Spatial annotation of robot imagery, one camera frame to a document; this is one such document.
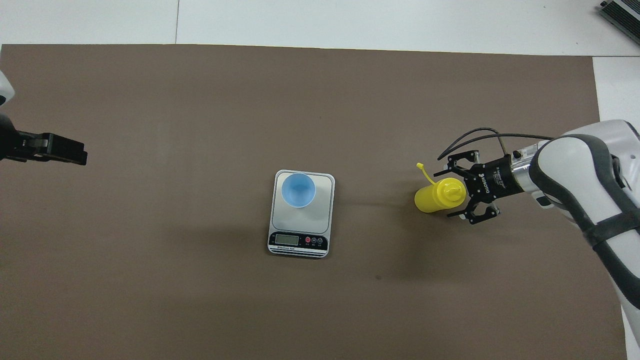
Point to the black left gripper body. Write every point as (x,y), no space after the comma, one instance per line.
(12,145)

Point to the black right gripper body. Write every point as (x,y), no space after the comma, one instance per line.
(492,180)

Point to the yellow squeeze bottle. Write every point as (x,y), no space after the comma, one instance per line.
(435,197)

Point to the light blue plastic cup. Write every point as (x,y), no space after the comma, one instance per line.
(298,190)

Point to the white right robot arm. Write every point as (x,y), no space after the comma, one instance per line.
(580,170)

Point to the silver digital kitchen scale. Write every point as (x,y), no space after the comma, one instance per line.
(301,235)

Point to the brown table mat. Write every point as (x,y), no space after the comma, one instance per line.
(320,100)

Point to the grey finned metal device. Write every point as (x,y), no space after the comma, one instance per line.
(622,15)

